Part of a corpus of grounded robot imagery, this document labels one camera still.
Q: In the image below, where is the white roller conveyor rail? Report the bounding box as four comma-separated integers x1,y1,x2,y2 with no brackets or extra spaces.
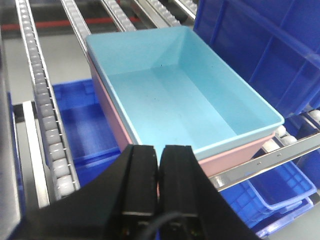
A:
15,0,80,200

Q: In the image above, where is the stainless steel shelf rack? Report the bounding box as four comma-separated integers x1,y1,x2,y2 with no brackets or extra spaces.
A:
0,0,320,240

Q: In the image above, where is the light blue plastic box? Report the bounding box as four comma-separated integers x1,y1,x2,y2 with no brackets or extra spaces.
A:
85,26,284,160

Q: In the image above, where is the blue bin below rollers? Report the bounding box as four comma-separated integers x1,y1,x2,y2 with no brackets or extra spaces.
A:
45,79,120,194

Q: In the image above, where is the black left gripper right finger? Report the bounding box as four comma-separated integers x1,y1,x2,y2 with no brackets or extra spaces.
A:
159,145,258,240

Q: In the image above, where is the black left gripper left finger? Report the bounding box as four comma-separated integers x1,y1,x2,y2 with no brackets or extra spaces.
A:
9,145,158,240

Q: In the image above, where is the blue bin lower shelf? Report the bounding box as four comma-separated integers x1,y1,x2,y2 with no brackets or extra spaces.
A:
220,150,320,238

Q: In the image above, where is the blue crate far right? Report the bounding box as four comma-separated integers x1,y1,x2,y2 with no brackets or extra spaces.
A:
193,0,320,118

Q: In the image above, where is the pink plastic box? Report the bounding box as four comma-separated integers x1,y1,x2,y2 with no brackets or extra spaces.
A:
88,58,275,177

